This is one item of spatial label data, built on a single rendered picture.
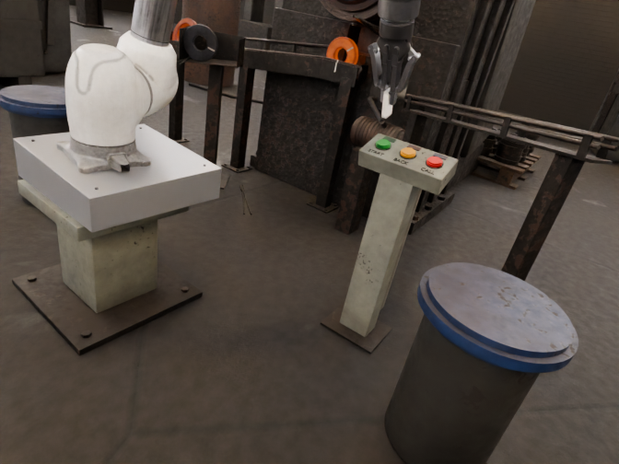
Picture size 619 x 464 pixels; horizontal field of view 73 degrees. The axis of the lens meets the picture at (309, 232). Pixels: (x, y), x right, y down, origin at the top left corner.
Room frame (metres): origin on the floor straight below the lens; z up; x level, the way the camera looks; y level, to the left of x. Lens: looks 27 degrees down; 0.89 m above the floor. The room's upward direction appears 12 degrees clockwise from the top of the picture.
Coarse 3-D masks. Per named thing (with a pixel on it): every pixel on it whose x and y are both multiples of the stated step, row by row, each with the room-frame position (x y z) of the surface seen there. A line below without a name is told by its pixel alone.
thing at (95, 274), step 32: (64, 256) 0.99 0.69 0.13; (96, 256) 0.91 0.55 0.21; (128, 256) 0.99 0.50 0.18; (32, 288) 0.96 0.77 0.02; (64, 288) 0.99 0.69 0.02; (96, 288) 0.91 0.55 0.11; (128, 288) 0.99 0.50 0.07; (160, 288) 1.08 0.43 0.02; (192, 288) 1.11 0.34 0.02; (64, 320) 0.86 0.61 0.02; (96, 320) 0.88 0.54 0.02; (128, 320) 0.91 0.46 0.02
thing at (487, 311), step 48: (432, 288) 0.74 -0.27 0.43; (480, 288) 0.78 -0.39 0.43; (528, 288) 0.83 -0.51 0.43; (432, 336) 0.70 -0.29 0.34; (480, 336) 0.62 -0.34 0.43; (528, 336) 0.64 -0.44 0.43; (576, 336) 0.70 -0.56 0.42; (432, 384) 0.66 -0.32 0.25; (480, 384) 0.62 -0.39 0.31; (528, 384) 0.64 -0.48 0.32; (432, 432) 0.64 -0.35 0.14; (480, 432) 0.62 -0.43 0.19
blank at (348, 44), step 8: (336, 40) 2.09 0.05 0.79; (344, 40) 2.07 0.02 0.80; (352, 40) 2.08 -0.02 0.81; (328, 48) 2.10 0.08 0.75; (336, 48) 2.08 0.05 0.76; (344, 48) 2.07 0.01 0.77; (352, 48) 2.04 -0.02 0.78; (328, 56) 2.10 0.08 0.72; (336, 56) 2.10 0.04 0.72; (352, 56) 2.04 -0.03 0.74
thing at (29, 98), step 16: (0, 96) 1.47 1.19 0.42; (16, 96) 1.47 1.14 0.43; (32, 96) 1.51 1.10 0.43; (48, 96) 1.55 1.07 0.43; (64, 96) 1.60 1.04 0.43; (16, 112) 1.43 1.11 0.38; (32, 112) 1.42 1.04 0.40; (48, 112) 1.44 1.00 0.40; (64, 112) 1.48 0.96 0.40; (16, 128) 1.45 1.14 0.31; (32, 128) 1.45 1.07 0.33; (48, 128) 1.46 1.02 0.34; (64, 128) 1.50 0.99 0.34; (16, 160) 1.48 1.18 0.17
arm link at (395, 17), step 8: (384, 0) 1.01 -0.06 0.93; (392, 0) 1.00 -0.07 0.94; (400, 0) 0.99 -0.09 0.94; (408, 0) 0.99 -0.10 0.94; (416, 0) 1.01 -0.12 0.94; (384, 8) 1.01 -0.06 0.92; (392, 8) 1.00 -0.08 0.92; (400, 8) 1.00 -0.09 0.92; (408, 8) 1.00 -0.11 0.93; (416, 8) 1.01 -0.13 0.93; (384, 16) 1.01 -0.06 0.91; (392, 16) 1.00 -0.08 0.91; (400, 16) 1.00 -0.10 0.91; (408, 16) 1.01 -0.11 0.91; (416, 16) 1.02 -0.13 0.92
